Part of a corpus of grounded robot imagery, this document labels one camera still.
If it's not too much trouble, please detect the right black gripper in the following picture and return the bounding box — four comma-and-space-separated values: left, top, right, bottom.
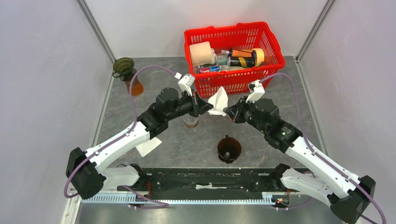
224, 95, 268, 134

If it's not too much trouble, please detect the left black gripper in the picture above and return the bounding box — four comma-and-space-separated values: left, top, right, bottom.
166, 88, 213, 121

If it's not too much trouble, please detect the white paper coffee filter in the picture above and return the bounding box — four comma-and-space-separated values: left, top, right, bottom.
208, 86, 228, 116

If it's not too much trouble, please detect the brown transparent dripper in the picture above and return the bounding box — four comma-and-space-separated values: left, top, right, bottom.
217, 135, 241, 164

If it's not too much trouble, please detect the green transparent dripper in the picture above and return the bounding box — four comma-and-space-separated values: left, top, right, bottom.
112, 57, 137, 82

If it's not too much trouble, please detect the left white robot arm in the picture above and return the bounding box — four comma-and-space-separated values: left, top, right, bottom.
64, 88, 213, 199

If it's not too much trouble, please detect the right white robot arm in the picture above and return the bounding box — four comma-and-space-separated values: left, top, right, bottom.
223, 97, 376, 224

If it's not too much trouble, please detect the small glass beaker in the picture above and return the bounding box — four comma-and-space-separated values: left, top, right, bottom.
183, 114, 199, 128

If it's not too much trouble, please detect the clear plastic bottle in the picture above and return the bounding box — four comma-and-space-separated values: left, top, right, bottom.
214, 50, 229, 65

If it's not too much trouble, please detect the beige paper roll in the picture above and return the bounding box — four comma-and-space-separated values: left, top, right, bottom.
189, 42, 214, 67

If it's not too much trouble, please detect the black orange cylinder can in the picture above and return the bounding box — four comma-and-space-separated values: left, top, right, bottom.
228, 49, 255, 68

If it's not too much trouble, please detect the red plastic basket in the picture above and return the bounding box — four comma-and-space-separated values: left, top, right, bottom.
184, 21, 285, 98

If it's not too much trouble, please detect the yellow masking tape roll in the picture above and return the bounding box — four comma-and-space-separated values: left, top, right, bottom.
251, 48, 265, 67

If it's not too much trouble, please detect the orange glass flask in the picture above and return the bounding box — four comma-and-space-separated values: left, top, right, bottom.
125, 78, 144, 96

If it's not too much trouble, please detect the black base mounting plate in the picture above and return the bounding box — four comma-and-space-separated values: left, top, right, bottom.
131, 168, 287, 200

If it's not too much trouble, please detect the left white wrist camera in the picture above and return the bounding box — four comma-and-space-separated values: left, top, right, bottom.
174, 72, 195, 97

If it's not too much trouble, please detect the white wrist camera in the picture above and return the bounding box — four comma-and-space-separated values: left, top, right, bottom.
246, 80, 265, 103
174, 72, 195, 97

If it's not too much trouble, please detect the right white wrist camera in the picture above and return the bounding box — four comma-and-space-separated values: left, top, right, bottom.
246, 80, 265, 103

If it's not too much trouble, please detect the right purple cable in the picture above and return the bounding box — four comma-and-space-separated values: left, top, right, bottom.
260, 72, 387, 224

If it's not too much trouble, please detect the purple cable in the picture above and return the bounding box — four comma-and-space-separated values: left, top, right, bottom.
260, 72, 387, 224
63, 65, 170, 210

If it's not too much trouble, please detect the white cable duct strip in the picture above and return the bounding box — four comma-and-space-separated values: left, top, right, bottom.
81, 192, 277, 206

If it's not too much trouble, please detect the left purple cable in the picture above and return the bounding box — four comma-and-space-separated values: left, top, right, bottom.
63, 65, 170, 210

